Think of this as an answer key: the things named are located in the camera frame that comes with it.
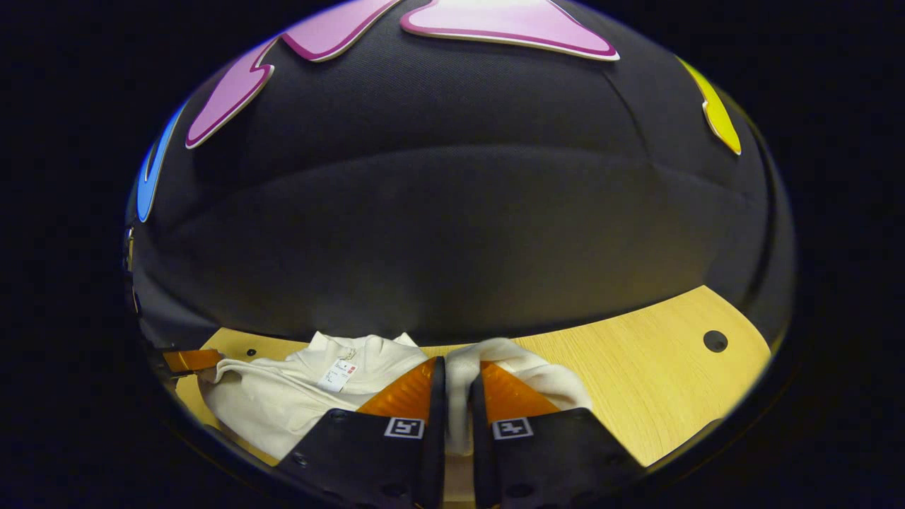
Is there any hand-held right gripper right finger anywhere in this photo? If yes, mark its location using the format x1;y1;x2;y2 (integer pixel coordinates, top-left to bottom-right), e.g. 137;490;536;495
468;359;647;509

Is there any white t-shirt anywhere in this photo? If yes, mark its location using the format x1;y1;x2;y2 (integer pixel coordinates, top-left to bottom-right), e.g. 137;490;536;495
198;331;595;460

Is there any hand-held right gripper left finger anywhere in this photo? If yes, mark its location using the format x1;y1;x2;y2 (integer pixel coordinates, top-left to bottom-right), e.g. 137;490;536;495
274;355;448;509

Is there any black backdrop cloth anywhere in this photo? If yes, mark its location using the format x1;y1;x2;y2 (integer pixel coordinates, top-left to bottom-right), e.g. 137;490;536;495
126;0;793;347

